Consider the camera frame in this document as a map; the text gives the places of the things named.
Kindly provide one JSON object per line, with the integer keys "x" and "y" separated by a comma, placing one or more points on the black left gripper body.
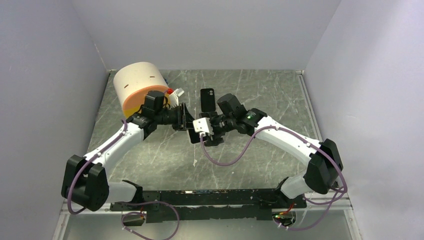
{"x": 172, "y": 117}

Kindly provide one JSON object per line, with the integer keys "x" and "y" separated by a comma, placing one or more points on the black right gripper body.
{"x": 219, "y": 124}

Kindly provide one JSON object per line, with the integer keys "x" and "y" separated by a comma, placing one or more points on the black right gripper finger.
{"x": 210, "y": 115}
{"x": 212, "y": 140}

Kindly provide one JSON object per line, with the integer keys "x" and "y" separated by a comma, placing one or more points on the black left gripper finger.
{"x": 185, "y": 114}
{"x": 183, "y": 124}

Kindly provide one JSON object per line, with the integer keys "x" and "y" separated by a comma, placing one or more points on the black phone case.
{"x": 207, "y": 100}

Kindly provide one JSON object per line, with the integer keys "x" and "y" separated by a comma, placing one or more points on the white cylindrical drawer box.
{"x": 133, "y": 82}

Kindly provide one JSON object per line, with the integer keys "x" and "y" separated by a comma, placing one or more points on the black phone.
{"x": 194, "y": 137}

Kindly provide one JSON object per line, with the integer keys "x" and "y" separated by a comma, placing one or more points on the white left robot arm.
{"x": 85, "y": 183}

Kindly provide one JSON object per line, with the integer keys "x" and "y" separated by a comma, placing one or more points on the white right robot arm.
{"x": 321, "y": 158}

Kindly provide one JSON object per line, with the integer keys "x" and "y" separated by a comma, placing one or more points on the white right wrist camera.
{"x": 203, "y": 125}

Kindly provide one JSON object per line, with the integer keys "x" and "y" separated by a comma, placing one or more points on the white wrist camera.
{"x": 203, "y": 125}
{"x": 174, "y": 96}

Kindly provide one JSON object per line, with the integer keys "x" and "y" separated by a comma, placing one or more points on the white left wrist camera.
{"x": 174, "y": 96}

